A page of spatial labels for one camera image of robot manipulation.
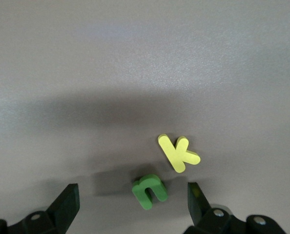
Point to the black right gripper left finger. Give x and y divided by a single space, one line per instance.
62 209

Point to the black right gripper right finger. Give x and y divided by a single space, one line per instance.
201 214

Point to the green foam lowercase n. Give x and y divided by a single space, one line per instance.
141 195

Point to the yellow foam letter k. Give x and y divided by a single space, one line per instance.
174 156

